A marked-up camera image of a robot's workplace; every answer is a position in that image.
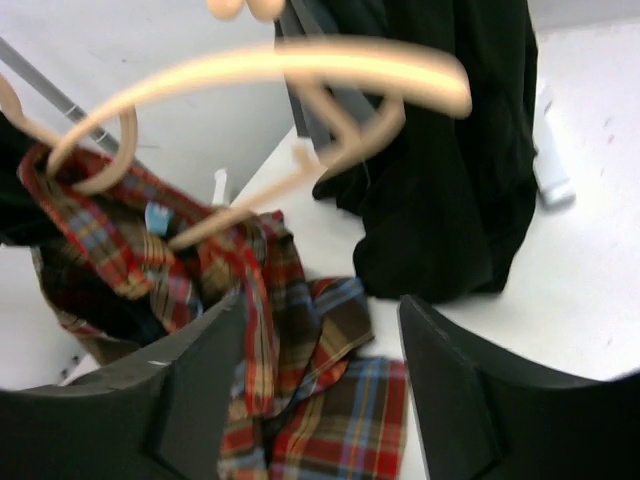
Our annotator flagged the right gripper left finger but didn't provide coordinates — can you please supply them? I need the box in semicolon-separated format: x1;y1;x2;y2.
1;294;246;480

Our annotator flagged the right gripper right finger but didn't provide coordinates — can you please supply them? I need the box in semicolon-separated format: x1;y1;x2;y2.
399;296;639;480

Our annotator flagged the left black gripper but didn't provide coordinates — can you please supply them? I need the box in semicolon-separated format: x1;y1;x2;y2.
0;114;55;247

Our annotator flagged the beige hanger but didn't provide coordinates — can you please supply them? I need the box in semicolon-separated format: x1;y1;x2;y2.
206;0;286;22
9;37;472;250

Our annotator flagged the plaid flannel shirt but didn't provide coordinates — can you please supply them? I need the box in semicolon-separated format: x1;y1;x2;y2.
17;144;408;479

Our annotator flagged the metal rack upright pole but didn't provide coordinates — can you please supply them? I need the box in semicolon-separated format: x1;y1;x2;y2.
0;35;151;171

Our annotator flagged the black hanging garment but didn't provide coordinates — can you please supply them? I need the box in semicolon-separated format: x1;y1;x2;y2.
273;0;541;304

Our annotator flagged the grey pleated skirt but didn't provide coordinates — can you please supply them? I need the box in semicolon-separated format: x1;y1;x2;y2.
275;0;387;149

